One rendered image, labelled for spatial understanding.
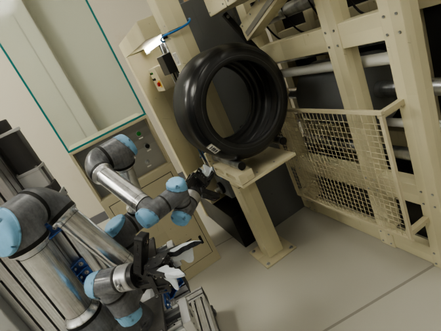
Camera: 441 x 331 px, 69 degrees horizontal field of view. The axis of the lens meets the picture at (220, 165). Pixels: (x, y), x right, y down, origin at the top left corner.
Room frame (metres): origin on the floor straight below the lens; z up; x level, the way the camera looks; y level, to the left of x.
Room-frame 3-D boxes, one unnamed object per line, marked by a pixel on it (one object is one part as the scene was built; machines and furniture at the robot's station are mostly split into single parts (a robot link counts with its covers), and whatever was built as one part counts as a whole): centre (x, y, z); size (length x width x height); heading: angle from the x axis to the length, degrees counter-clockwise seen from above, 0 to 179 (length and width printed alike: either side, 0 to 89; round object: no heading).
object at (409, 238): (1.65, -0.57, 0.65); 0.90 x 0.02 x 0.70; 17
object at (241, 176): (1.73, -0.05, 0.84); 0.36 x 0.09 x 0.06; 17
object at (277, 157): (1.77, -0.18, 0.80); 0.37 x 0.36 x 0.02; 107
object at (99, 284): (0.82, 0.44, 1.04); 0.11 x 0.08 x 0.09; 71
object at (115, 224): (1.49, 0.59, 0.88); 0.13 x 0.12 x 0.14; 126
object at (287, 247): (2.01, -0.09, 0.01); 0.27 x 0.27 x 0.02; 17
